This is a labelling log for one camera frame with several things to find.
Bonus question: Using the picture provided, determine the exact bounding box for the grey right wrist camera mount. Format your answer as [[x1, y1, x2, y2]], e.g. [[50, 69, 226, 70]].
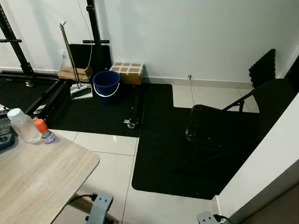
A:
[[197, 211, 220, 224]]

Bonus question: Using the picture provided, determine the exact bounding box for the black rubber gym mat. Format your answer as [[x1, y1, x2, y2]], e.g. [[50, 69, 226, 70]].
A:
[[0, 77, 143, 137]]

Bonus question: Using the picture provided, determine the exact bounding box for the light wooden table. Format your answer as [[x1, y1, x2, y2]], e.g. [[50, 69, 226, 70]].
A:
[[0, 106, 120, 224]]

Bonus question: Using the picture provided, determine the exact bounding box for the dark grey device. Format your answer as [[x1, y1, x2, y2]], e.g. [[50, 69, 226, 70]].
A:
[[0, 111, 15, 151]]

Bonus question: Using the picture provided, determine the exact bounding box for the clear bottle white cap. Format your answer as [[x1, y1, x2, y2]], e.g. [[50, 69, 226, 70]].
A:
[[7, 108, 42, 144]]

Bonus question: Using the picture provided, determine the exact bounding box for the black folding chair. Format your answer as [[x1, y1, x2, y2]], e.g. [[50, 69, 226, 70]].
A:
[[177, 78, 296, 174]]

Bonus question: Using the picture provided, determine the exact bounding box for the taped cardboard box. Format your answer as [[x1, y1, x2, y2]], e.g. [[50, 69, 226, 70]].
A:
[[110, 62, 144, 85]]

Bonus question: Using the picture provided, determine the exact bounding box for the orange capped seasoning bottle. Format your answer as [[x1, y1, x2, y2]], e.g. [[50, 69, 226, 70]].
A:
[[34, 119, 56, 144]]

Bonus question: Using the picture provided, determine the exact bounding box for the silver handled mop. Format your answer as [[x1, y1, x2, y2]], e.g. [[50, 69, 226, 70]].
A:
[[59, 21, 93, 100]]

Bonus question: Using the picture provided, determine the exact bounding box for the black leaning panel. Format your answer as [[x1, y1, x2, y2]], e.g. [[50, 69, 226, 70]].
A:
[[70, 43, 112, 75]]

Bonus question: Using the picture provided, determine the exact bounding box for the black metal rack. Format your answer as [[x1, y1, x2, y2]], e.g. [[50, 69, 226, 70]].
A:
[[0, 0, 143, 129]]

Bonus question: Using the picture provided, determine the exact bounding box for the flat brown cardboard box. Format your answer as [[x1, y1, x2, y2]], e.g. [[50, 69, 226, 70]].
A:
[[57, 67, 93, 83]]

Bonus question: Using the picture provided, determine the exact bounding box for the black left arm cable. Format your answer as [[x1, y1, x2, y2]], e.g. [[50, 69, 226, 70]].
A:
[[70, 194, 98, 206]]

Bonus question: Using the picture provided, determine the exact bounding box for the blue plastic bucket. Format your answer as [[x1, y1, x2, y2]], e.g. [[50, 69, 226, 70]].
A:
[[92, 70, 121, 98]]

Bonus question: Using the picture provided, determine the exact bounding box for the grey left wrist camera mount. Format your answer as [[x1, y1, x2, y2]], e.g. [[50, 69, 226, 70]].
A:
[[85, 194, 114, 224]]

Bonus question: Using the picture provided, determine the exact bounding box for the thin metal floor rod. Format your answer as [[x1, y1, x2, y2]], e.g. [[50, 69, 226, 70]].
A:
[[188, 74, 197, 108]]

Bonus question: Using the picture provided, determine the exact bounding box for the black floor mat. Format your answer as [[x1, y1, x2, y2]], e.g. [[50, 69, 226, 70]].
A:
[[132, 83, 264, 200]]

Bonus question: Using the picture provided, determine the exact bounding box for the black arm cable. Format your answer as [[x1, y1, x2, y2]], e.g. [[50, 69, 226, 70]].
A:
[[214, 214, 234, 224], [70, 194, 98, 206]]

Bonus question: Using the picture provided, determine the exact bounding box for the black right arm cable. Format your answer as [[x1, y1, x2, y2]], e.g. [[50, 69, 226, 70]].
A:
[[214, 214, 234, 224]]

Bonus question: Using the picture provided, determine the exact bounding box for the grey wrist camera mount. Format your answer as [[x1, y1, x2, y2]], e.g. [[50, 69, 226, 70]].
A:
[[197, 211, 220, 224], [85, 194, 114, 224]]

